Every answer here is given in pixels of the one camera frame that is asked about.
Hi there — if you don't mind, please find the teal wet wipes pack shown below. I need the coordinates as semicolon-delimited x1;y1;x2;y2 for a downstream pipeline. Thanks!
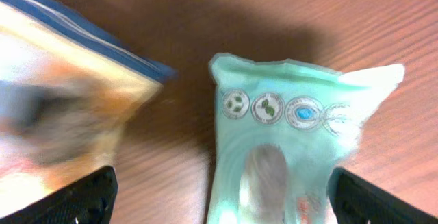
207;53;405;223

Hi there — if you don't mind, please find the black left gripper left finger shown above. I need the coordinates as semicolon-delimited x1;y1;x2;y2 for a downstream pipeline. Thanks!
1;166;118;224

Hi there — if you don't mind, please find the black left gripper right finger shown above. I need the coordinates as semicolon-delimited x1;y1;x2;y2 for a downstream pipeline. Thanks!
328;167;437;224

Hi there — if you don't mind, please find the yellow snack bag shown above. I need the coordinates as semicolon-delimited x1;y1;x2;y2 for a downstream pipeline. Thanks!
1;0;174;216

